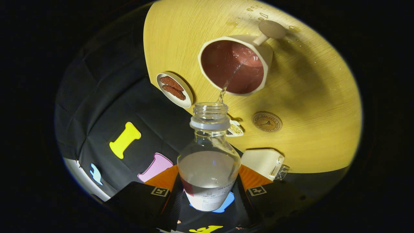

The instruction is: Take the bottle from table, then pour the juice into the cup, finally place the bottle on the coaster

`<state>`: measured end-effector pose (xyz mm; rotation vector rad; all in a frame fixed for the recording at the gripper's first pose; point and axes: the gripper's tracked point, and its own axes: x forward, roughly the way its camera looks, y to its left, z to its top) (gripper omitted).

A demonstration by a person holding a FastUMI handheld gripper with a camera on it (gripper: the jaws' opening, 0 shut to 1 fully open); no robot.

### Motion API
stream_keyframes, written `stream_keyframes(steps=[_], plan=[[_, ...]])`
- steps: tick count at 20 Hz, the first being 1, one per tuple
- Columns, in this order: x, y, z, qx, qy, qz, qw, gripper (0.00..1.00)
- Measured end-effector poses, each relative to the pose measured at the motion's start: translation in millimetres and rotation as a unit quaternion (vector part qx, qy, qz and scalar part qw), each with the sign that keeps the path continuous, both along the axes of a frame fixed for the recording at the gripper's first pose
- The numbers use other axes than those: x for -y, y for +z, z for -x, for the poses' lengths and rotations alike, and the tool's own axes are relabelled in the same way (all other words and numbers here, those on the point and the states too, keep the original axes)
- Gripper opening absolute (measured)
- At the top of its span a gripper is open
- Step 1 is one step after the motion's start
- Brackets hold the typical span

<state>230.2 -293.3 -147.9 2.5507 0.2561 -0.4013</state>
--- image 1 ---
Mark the metal mesh basket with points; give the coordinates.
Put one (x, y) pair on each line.
(283, 172)

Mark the small white dish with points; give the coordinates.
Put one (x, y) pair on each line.
(235, 129)

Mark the wooden table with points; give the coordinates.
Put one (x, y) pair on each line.
(310, 97)

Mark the black backdrop cloth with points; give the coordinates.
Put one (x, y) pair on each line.
(129, 97)

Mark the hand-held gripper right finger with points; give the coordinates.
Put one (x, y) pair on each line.
(244, 207)

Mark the red-brown meat piece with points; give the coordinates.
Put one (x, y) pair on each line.
(171, 83)
(174, 92)

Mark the round cork coaster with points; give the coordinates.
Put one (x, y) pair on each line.
(267, 122)

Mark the cream cup brown inside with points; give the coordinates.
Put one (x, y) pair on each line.
(226, 64)

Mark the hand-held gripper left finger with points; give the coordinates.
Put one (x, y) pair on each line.
(173, 207)

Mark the clear juice bottle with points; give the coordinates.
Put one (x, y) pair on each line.
(208, 174)

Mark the white round plate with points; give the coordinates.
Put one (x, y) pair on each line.
(186, 97)

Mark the white toaster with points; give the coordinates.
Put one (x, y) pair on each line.
(260, 161)

